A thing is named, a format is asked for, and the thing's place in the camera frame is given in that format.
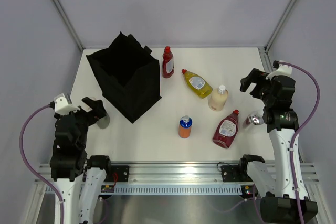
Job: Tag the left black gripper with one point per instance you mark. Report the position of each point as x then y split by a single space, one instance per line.
97 112

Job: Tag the aluminium frame post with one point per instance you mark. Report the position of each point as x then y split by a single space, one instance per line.
283 18
66 21

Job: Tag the left aluminium frame post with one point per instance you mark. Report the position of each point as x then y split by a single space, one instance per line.
66 21

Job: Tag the yellow dish soap bottle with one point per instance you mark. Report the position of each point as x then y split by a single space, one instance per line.
197 84

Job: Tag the slotted cable duct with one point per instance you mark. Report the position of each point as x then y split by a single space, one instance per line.
173 190

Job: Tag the aluminium mounting rail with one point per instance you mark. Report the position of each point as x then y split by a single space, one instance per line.
183 173

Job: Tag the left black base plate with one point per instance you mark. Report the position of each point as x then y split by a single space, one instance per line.
118 173

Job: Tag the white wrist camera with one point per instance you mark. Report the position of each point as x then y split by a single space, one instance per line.
64 105
281 69

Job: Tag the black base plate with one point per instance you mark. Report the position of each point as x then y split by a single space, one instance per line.
118 173
231 172

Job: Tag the small red dish soap bottle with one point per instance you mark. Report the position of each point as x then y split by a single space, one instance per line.
167 63

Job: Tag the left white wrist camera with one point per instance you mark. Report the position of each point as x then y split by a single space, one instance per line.
64 105

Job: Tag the right aluminium frame post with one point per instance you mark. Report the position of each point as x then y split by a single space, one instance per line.
283 18

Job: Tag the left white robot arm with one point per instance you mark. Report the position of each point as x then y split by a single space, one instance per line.
77 177

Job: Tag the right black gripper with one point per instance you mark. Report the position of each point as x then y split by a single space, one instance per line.
257 77

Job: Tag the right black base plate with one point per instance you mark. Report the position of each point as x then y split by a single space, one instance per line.
231 172

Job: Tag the orange blue pump bottle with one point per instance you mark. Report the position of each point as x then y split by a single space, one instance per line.
185 126

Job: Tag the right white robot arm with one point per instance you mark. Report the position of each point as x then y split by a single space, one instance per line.
284 198

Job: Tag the black canvas bag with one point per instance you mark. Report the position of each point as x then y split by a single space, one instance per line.
128 76

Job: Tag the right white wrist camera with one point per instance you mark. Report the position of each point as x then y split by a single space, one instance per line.
281 69

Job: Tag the cream pump lotion bottle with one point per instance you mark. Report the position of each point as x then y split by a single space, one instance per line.
218 98

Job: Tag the large red dish soap bottle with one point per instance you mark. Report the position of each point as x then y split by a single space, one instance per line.
227 130

